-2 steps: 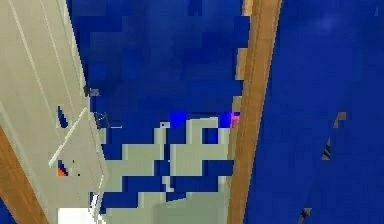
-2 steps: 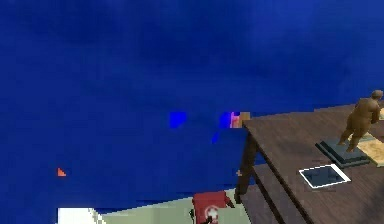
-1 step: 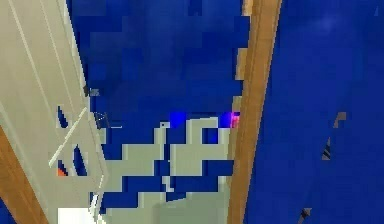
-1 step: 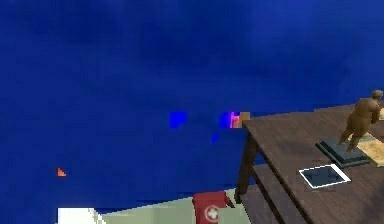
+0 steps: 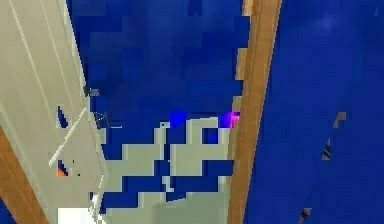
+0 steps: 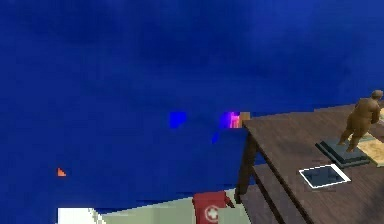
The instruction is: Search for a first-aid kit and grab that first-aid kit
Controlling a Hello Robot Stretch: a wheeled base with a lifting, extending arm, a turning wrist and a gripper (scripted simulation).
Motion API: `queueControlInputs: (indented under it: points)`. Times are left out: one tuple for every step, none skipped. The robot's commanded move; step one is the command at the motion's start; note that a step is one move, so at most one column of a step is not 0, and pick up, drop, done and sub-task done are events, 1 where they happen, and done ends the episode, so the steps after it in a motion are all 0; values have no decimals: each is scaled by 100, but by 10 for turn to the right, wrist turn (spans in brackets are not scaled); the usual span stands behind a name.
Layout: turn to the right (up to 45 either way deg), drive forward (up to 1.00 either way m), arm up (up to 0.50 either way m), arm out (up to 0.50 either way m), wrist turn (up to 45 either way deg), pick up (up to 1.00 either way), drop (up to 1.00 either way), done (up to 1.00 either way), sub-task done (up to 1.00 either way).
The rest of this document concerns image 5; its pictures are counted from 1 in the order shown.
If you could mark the brown wooden door frame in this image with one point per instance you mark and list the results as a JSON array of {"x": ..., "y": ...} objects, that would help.
[{"x": 255, "y": 100}]

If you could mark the beige panelled room door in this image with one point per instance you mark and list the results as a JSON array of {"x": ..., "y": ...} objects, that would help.
[{"x": 36, "y": 83}]

